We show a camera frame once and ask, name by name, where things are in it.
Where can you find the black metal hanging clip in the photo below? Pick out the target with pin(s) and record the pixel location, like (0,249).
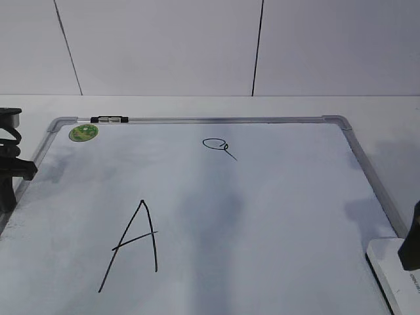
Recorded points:
(109,119)

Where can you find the white board eraser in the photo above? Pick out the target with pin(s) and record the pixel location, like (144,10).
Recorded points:
(400,288)

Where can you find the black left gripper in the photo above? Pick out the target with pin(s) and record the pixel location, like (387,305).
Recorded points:
(11,167)

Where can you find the white board with aluminium frame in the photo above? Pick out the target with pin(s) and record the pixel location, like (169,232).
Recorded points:
(197,216)

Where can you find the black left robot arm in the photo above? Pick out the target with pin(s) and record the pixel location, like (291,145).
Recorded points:
(9,123)

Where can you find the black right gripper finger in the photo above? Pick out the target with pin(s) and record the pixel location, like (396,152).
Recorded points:
(409,250)

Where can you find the round green sticker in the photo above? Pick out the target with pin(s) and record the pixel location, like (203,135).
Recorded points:
(83,133)

